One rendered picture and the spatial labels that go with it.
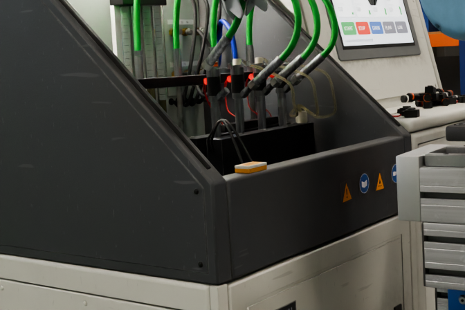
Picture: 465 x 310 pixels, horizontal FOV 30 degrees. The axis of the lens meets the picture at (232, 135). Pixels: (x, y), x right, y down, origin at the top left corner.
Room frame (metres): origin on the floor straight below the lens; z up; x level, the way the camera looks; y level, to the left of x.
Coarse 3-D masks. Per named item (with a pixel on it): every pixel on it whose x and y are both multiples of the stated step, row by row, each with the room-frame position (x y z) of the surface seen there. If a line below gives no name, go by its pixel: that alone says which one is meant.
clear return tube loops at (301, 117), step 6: (264, 60) 1.88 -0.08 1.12; (252, 66) 1.82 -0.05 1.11; (258, 66) 1.81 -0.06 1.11; (282, 66) 1.87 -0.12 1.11; (300, 66) 1.92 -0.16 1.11; (300, 72) 1.84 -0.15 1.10; (324, 72) 1.89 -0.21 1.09; (282, 78) 1.78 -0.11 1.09; (330, 78) 1.88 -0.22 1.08; (312, 84) 1.83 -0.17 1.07; (330, 84) 1.88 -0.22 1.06; (294, 96) 1.76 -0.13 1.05; (294, 102) 1.76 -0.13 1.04; (294, 108) 1.76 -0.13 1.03; (300, 108) 1.92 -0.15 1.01; (306, 108) 1.91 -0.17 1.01; (318, 108) 1.83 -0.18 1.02; (336, 108) 1.89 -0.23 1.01; (294, 114) 1.79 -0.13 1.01; (300, 114) 1.92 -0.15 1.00; (306, 114) 1.93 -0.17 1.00; (312, 114) 1.88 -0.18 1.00; (318, 114) 1.84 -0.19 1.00; (330, 114) 1.89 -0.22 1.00; (300, 120) 1.92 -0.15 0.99; (306, 120) 1.93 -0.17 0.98
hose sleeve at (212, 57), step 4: (224, 36) 1.59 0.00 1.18; (220, 40) 1.60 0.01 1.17; (224, 40) 1.59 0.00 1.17; (228, 40) 1.59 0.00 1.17; (220, 44) 1.60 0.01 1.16; (224, 44) 1.60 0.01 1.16; (228, 44) 1.60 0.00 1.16; (216, 48) 1.61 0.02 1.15; (220, 48) 1.60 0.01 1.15; (224, 48) 1.61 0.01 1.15; (212, 52) 1.62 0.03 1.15; (216, 52) 1.61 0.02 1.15; (220, 52) 1.61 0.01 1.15; (208, 56) 1.63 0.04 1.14; (212, 56) 1.62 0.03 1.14; (216, 56) 1.62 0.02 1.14; (208, 60) 1.63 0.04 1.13; (212, 60) 1.63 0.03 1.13; (216, 60) 1.63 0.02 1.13; (212, 64) 1.64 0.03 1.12
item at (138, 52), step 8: (136, 0) 1.84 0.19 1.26; (240, 0) 1.55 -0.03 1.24; (136, 8) 1.84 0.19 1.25; (136, 16) 1.84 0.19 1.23; (136, 24) 1.85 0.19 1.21; (232, 24) 1.57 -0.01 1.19; (136, 32) 1.85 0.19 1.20; (232, 32) 1.58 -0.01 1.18; (136, 40) 1.85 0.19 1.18; (136, 48) 1.85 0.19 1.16
